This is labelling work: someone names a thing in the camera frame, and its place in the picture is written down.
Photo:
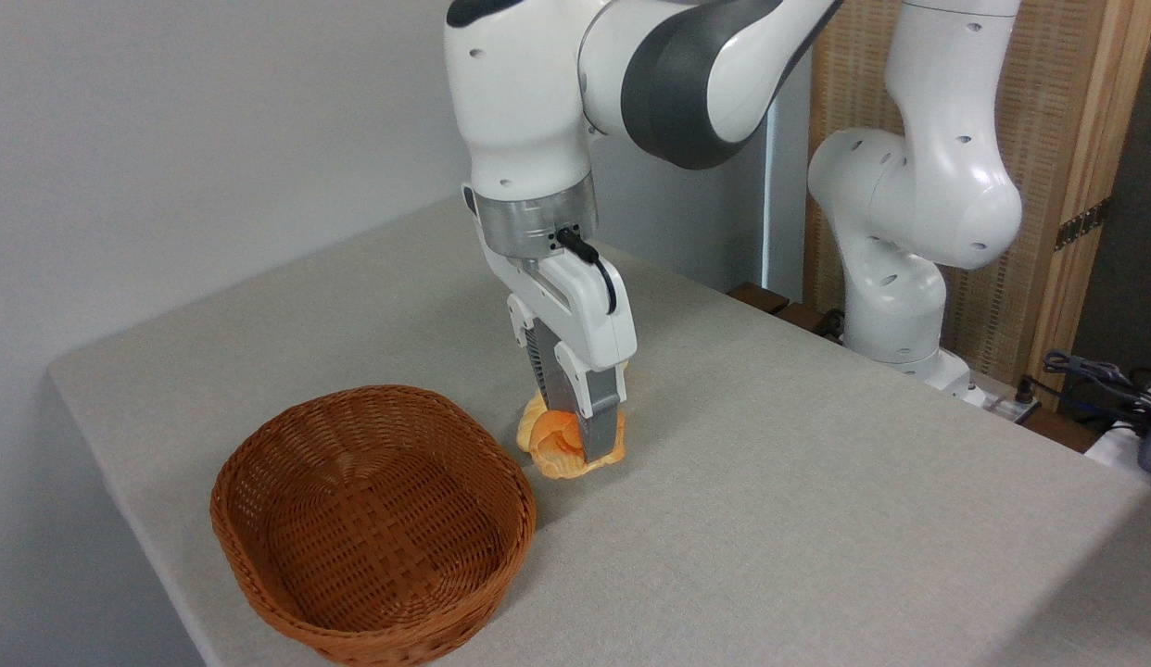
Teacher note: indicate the round orange bread bun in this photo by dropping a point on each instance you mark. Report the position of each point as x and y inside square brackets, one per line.
[555, 449]

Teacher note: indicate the wooden woven screen panel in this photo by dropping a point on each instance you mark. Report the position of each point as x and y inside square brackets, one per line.
[1067, 111]

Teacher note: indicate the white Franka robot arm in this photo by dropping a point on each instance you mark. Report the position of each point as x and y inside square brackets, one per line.
[538, 111]

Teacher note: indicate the brown wicker basket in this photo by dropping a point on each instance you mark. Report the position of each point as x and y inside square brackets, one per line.
[372, 528]

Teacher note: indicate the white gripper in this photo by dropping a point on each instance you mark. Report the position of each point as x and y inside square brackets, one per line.
[585, 315]

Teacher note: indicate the metal screen hinge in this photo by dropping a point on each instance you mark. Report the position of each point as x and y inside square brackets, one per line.
[1081, 224]

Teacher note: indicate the long pale bread roll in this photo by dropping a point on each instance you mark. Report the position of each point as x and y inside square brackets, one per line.
[525, 432]

